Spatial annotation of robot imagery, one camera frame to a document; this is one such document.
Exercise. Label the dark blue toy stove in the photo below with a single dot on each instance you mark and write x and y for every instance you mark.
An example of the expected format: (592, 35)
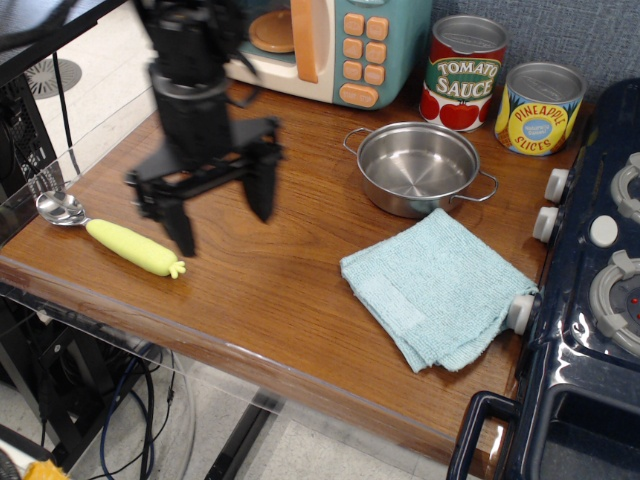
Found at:
(576, 411)

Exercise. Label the toy microwave teal and cream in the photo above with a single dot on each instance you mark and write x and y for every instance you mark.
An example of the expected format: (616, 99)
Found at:
(357, 54)

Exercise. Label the light blue towel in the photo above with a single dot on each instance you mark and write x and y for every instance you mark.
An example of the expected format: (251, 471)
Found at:
(438, 291)

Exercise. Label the white stove knob middle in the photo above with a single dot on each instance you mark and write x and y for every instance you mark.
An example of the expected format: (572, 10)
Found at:
(545, 223)

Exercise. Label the black desk frame left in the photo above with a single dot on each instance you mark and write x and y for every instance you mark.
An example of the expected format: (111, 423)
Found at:
(31, 31)

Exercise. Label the spoon with green handle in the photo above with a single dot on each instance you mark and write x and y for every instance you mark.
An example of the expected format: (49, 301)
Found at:
(63, 209)

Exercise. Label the white stove knob lower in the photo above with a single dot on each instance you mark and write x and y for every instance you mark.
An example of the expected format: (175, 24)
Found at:
(519, 312)

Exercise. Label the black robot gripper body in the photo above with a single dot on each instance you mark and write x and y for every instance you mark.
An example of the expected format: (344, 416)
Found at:
(203, 147)

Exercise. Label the pineapple slices can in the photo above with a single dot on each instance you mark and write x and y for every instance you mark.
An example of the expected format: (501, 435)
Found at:
(539, 107)

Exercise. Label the white stove knob upper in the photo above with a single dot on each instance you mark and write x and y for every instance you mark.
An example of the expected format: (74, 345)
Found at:
(556, 184)

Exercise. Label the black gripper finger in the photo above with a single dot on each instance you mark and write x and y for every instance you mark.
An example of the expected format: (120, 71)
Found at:
(178, 226)
(259, 182)

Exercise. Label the white stove knob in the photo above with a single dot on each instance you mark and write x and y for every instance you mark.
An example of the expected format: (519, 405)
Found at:
(519, 312)
(545, 223)
(556, 184)

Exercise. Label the small steel pot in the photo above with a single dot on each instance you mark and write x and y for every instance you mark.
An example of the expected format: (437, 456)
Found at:
(411, 169)

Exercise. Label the tomato sauce can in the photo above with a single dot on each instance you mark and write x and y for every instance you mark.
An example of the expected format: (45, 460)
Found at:
(465, 59)

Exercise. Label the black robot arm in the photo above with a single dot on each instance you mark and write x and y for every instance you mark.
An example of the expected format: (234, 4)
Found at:
(193, 41)

